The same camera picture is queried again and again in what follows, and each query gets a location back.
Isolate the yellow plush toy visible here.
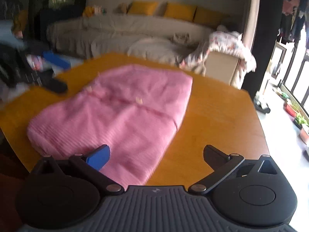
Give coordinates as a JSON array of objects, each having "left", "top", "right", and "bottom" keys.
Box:
[{"left": 82, "top": 5, "right": 106, "bottom": 18}]

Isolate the yellow cushion right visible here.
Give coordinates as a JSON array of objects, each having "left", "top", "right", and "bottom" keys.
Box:
[{"left": 193, "top": 7, "right": 229, "bottom": 29}]

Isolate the crumpled beige cloth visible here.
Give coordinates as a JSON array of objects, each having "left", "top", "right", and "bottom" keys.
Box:
[{"left": 170, "top": 33, "right": 191, "bottom": 45}]

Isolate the beige covered sofa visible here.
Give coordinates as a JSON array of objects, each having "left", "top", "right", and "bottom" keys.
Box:
[{"left": 47, "top": 14, "right": 247, "bottom": 89}]

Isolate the yellow cushion middle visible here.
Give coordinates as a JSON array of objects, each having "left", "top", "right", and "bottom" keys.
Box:
[{"left": 163, "top": 3, "right": 197, "bottom": 22}]

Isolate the red plastic basin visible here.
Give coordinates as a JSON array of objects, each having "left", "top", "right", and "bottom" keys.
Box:
[{"left": 284, "top": 102, "right": 300, "bottom": 118}]

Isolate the floral pink blanket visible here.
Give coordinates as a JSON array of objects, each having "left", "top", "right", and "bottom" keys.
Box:
[{"left": 179, "top": 31, "right": 257, "bottom": 75}]

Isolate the yellow cushion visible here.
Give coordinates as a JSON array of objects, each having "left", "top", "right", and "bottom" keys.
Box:
[
  {"left": 193, "top": 7, "right": 229, "bottom": 29},
  {"left": 163, "top": 3, "right": 197, "bottom": 22},
  {"left": 127, "top": 1, "right": 158, "bottom": 16}
]

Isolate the pink ribbed child's dress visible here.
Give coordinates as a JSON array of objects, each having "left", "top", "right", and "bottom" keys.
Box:
[{"left": 27, "top": 64, "right": 193, "bottom": 188}]

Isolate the yellow cushion left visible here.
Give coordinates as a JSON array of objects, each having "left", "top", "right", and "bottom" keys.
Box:
[{"left": 127, "top": 1, "right": 158, "bottom": 16}]

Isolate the small green plant tray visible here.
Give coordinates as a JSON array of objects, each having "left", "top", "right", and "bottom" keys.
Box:
[{"left": 293, "top": 113, "right": 308, "bottom": 129}]

